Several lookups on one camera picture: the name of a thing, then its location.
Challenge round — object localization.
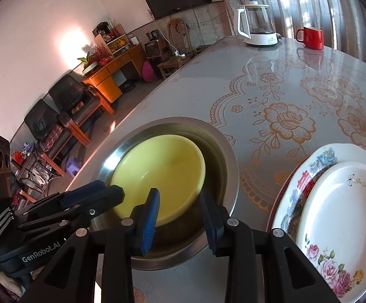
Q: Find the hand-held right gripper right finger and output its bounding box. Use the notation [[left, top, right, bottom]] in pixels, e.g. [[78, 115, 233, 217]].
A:
[[200, 189, 341, 303]]

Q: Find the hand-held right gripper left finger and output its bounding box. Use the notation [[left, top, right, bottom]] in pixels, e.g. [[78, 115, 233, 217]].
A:
[[19, 188, 161, 303]]

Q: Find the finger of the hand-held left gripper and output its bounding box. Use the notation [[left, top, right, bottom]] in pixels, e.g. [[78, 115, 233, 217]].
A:
[[14, 180, 125, 224], [17, 208, 97, 237]]

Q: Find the large stainless steel bowl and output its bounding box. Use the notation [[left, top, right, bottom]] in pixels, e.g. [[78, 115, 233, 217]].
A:
[[90, 117, 240, 270]]

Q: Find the yellow plastic bowl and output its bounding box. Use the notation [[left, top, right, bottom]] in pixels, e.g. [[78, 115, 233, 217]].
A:
[[110, 135, 206, 228]]

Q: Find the white floral plate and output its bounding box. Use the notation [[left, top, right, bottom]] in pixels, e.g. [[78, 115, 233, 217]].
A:
[[295, 161, 366, 303]]

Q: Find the dragon pattern white plate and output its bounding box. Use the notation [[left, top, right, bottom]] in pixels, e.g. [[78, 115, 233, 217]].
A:
[[270, 143, 366, 247]]

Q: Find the purple plastic stool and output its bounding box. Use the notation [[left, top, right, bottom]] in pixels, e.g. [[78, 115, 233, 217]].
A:
[[66, 157, 82, 177]]

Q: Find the cluttered glass coffee table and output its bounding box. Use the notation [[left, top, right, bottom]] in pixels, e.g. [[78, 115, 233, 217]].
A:
[[9, 143, 65, 204]]

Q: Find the red rimmed plate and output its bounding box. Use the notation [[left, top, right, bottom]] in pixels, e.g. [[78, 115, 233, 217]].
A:
[[266, 155, 313, 232]]

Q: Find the black leather armchair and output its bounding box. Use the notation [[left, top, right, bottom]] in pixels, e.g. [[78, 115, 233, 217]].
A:
[[23, 99, 92, 177], [48, 74, 108, 147]]

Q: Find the orange wooden cabinet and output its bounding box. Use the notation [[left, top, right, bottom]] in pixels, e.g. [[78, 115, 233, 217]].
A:
[[82, 44, 147, 116]]

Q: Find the fruit and plant tray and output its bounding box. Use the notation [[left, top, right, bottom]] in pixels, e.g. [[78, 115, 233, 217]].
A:
[[77, 51, 100, 76]]

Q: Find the floral lace print tablecloth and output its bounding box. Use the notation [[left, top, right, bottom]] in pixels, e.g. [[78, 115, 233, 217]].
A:
[[61, 35, 366, 303]]

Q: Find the pink bag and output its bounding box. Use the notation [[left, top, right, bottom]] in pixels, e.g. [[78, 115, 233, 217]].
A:
[[142, 60, 157, 83]]

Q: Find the small dark speaker box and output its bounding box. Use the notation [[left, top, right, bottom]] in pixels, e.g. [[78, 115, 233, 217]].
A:
[[144, 39, 167, 60]]

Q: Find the small wooden display shelf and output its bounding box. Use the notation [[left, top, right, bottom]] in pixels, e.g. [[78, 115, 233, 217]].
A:
[[92, 22, 130, 56]]

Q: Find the wooden chair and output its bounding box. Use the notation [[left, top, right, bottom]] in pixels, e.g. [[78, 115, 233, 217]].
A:
[[156, 19, 196, 80]]

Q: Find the white glass electric kettle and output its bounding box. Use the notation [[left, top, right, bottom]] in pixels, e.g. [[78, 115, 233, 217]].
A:
[[233, 2, 279, 46]]

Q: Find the red mug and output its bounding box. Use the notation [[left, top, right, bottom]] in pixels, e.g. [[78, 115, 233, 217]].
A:
[[295, 26, 324, 51]]

